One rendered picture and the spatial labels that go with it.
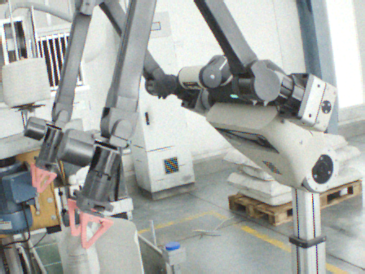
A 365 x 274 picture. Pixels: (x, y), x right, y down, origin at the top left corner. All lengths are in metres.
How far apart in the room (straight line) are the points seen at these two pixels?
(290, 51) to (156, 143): 2.77
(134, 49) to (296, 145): 0.59
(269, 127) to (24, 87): 0.84
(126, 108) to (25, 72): 0.78
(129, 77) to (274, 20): 6.42
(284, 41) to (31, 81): 6.00
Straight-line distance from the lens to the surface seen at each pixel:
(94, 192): 1.03
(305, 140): 1.44
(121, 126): 1.01
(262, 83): 1.15
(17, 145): 1.76
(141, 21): 1.05
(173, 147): 5.89
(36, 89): 1.75
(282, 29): 7.46
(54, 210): 2.02
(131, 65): 1.04
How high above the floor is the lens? 1.61
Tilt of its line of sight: 12 degrees down
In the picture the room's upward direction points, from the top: 9 degrees counter-clockwise
